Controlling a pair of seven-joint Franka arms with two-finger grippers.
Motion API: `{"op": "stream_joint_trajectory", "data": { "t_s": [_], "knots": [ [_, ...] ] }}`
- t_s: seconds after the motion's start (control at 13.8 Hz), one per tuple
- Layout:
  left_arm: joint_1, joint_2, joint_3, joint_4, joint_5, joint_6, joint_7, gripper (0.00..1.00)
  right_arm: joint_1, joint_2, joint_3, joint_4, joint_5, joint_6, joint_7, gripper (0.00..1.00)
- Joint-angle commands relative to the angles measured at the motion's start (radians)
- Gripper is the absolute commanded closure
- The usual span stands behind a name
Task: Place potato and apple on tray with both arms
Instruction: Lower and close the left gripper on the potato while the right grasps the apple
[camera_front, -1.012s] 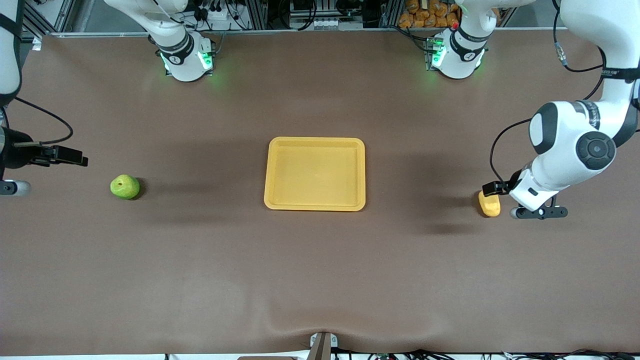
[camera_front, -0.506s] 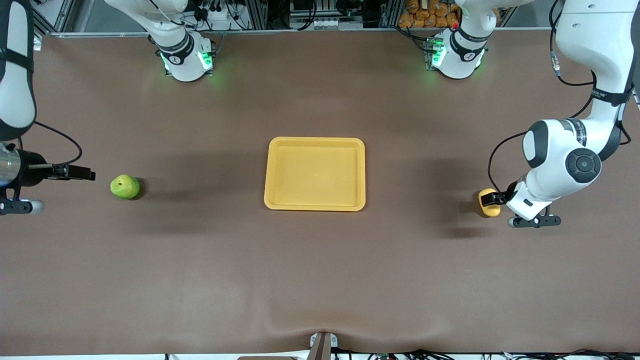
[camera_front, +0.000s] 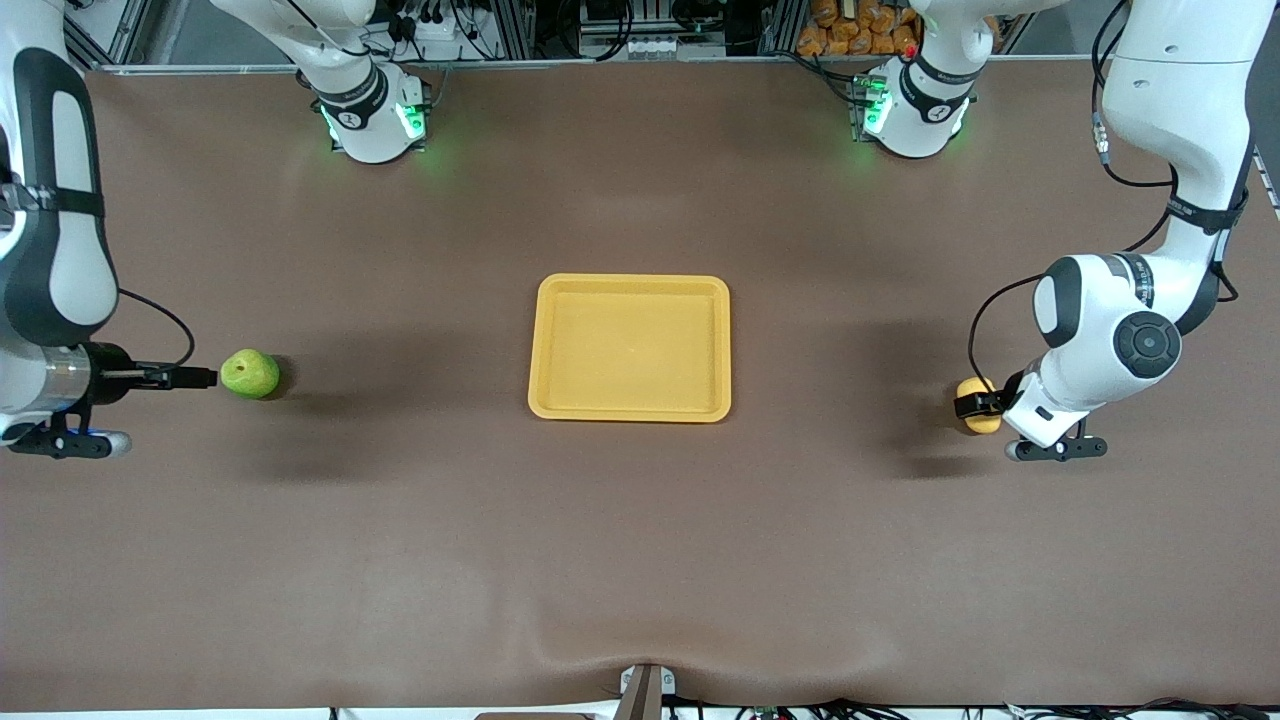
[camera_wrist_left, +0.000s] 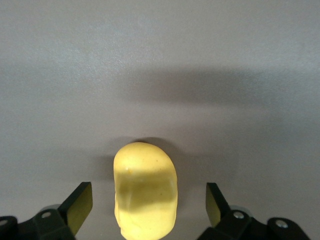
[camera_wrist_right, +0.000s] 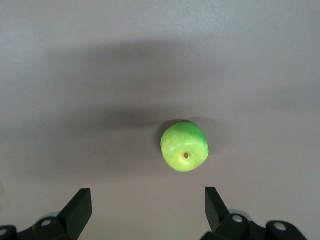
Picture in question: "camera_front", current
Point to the aluminium frame post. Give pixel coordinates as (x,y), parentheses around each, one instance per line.
(515,30)
(782,28)

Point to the white power strip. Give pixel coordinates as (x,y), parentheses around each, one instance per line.
(430,40)

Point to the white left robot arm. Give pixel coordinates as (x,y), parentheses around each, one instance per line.
(1180,100)

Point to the yellow plastic tray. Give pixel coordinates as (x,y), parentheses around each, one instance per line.
(630,350)

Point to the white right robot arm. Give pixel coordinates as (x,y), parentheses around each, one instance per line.
(75,200)

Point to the yellow potato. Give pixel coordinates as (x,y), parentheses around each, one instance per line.
(983,427)

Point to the brown table cover mat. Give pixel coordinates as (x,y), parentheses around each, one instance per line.
(640,550)

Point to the aluminium edge rail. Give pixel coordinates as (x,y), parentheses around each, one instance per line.
(700,61)

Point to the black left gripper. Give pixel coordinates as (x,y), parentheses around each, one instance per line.
(1008,391)

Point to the bag of orange buns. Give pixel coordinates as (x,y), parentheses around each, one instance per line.
(850,35)

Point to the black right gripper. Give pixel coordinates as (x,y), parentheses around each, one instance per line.
(110,374)

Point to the grey terminal block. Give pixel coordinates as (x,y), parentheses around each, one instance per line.
(660,47)

